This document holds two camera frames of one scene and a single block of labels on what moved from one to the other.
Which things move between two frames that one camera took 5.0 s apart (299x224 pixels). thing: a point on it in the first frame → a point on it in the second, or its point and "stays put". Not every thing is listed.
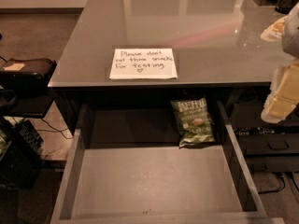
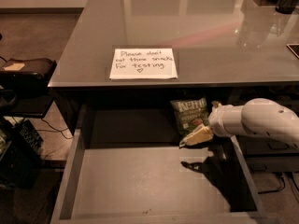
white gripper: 291,35 → 221,119
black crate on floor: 21,156 stays put
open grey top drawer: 124,166 stays put
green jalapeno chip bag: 193,120 stays put
